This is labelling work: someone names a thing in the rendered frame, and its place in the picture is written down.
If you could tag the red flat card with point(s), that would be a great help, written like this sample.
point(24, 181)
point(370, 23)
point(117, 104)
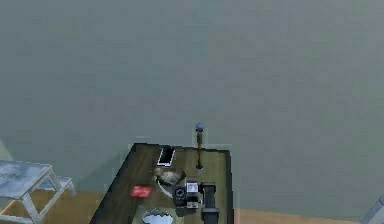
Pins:
point(141, 191)

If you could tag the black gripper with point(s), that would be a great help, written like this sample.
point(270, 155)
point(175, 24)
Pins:
point(180, 193)

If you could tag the grey furniture corner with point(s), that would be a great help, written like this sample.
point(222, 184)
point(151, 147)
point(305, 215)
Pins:
point(376, 210)

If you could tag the white frame side table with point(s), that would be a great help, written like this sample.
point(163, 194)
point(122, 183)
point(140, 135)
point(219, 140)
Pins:
point(20, 178)

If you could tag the black phone with white edge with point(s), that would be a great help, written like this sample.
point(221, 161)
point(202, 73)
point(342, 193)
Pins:
point(166, 156)

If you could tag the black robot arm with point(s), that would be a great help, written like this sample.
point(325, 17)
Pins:
point(209, 200)

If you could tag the dark wooden table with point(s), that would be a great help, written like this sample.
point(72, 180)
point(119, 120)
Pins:
point(123, 203)

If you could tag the brown candlestick with blue top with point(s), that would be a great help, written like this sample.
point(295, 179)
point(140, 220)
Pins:
point(199, 140)

